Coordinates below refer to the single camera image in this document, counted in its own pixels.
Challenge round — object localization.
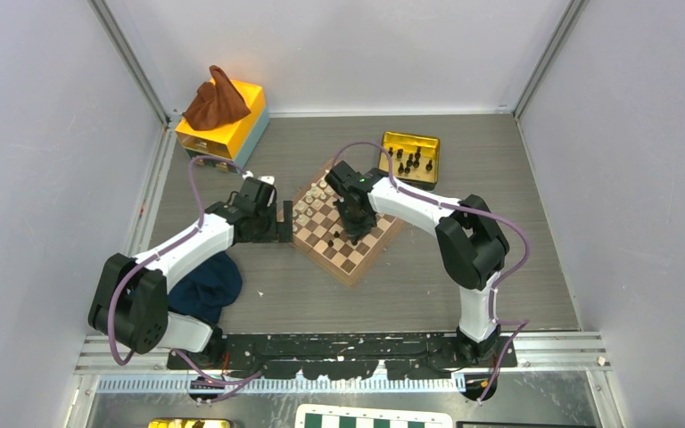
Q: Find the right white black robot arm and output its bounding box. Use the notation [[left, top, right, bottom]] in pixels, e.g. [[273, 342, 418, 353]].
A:
[[325, 161, 509, 366]]

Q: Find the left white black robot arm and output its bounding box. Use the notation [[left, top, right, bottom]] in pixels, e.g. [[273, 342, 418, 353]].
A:
[[87, 174, 292, 368]]

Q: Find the black chess piece cluster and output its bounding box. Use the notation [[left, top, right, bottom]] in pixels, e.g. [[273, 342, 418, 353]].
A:
[[325, 232, 341, 247]]

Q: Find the wooden chess board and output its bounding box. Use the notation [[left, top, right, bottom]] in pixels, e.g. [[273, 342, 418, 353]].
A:
[[291, 162, 405, 287]]

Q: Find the white chess piece row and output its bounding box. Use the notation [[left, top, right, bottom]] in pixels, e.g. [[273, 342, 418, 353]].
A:
[[292, 177, 334, 234]]

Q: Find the green white chess mat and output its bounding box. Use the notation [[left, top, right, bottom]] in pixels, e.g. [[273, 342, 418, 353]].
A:
[[294, 404, 456, 428]]

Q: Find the yellow storage box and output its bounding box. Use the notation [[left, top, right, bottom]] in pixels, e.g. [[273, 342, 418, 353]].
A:
[[175, 80, 269, 169]]

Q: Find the gold metal tray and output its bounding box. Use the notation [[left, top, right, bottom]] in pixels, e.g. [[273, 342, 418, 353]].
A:
[[382, 131, 441, 191]]

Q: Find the dark blue cloth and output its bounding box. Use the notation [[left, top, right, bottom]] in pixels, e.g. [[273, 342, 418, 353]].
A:
[[168, 251, 243, 324]]

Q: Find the brown cloth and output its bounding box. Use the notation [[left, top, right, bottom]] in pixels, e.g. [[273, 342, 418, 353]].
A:
[[183, 65, 251, 131]]

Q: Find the gold tin at bottom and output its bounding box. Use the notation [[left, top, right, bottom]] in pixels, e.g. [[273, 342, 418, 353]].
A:
[[148, 418, 235, 428]]

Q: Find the black mounting base plate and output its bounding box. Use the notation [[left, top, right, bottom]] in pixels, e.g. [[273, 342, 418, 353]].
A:
[[167, 332, 517, 381]]

